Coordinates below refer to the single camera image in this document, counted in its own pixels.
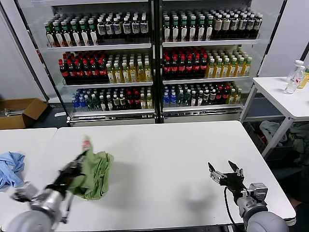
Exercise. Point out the black framed glass door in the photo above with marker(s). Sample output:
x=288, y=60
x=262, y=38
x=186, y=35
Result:
x=268, y=36
x=29, y=48

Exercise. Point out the yellow tea bottle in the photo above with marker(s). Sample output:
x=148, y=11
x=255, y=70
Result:
x=247, y=69
x=140, y=75
x=218, y=70
x=125, y=75
x=133, y=75
x=240, y=70
x=110, y=76
x=117, y=76
x=233, y=70
x=210, y=71
x=148, y=74
x=225, y=70

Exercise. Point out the open brown cardboard box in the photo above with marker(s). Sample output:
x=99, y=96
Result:
x=31, y=108

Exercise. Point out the clear green water bottle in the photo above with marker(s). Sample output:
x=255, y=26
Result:
x=180, y=99
x=89, y=104
x=96, y=104
x=187, y=99

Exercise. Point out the white side table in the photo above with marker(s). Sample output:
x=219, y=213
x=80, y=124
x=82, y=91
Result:
x=277, y=94

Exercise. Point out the green cap white label bottle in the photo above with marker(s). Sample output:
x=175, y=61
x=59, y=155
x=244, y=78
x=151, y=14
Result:
x=209, y=30
x=84, y=36
x=66, y=37
x=58, y=37
x=75, y=36
x=192, y=31
x=175, y=31
x=50, y=37
x=201, y=31
x=166, y=31
x=184, y=31
x=93, y=35

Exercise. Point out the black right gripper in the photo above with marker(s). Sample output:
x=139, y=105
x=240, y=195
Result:
x=233, y=181

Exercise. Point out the light green t-shirt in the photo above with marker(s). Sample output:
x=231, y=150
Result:
x=99, y=174

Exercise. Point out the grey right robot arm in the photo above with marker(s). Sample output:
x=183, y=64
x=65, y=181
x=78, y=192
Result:
x=263, y=220

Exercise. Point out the black mesh basket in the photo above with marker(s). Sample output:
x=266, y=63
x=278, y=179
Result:
x=251, y=130

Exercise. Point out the dark bottle white blue label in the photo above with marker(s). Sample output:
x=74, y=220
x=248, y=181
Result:
x=101, y=29
x=144, y=27
x=234, y=25
x=258, y=24
x=109, y=29
x=127, y=28
x=250, y=25
x=117, y=29
x=136, y=28
x=242, y=25

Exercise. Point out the grey green garment pile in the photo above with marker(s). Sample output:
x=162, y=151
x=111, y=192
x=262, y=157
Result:
x=300, y=142

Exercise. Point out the dark bottle beige label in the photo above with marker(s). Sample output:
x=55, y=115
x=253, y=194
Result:
x=218, y=26
x=226, y=26

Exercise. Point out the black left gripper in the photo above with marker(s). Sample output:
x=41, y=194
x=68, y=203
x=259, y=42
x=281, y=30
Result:
x=66, y=176

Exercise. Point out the small dark bottle white cap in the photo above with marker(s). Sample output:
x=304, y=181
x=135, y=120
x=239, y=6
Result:
x=123, y=103
x=102, y=105
x=213, y=96
x=206, y=97
x=193, y=99
x=109, y=104
x=116, y=104
x=200, y=99

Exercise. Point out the small yellow drink bottle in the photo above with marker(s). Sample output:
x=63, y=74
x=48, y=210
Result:
x=149, y=102
x=232, y=97
x=143, y=103
x=238, y=97

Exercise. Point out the white grey garment pile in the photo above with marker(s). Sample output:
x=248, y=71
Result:
x=270, y=128

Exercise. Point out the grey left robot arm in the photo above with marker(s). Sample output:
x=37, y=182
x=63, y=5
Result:
x=31, y=217

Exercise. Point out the clear plastic packed items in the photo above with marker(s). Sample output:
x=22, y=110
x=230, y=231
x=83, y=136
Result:
x=14, y=112

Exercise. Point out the white display cooler cabinet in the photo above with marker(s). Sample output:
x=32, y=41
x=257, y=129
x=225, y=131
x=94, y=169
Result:
x=108, y=118
x=202, y=116

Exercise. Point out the crumpled light blue garment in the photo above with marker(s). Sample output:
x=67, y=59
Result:
x=12, y=174

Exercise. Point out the small white floor object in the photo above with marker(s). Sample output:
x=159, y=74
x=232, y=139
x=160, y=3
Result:
x=60, y=114

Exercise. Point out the small red cap cola bottle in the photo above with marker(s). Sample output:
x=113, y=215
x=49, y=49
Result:
x=219, y=96
x=137, y=102
x=225, y=96
x=130, y=102

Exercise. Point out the clear bottle white cap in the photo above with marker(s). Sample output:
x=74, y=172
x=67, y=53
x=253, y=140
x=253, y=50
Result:
x=298, y=63

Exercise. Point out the white cooler shelf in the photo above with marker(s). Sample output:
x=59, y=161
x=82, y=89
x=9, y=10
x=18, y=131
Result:
x=108, y=85
x=205, y=80
x=202, y=108
x=96, y=46
x=210, y=43
x=113, y=112

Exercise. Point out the person leg dark trousers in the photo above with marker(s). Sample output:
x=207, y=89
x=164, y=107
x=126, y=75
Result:
x=301, y=193

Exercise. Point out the blue water bottle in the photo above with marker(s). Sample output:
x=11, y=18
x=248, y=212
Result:
x=83, y=104
x=76, y=105
x=166, y=100
x=173, y=100

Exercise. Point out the clear bottle red label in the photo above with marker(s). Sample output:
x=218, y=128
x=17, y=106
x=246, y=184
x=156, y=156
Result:
x=292, y=83

